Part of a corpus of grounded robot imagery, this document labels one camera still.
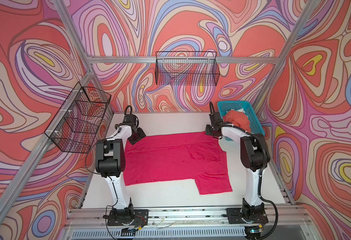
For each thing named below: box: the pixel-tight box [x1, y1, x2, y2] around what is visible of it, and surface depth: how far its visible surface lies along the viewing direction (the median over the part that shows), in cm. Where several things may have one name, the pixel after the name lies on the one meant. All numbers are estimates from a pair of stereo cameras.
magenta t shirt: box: [124, 131, 233, 195], surface depth 95 cm
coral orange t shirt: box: [223, 110, 251, 132], surface depth 110 cm
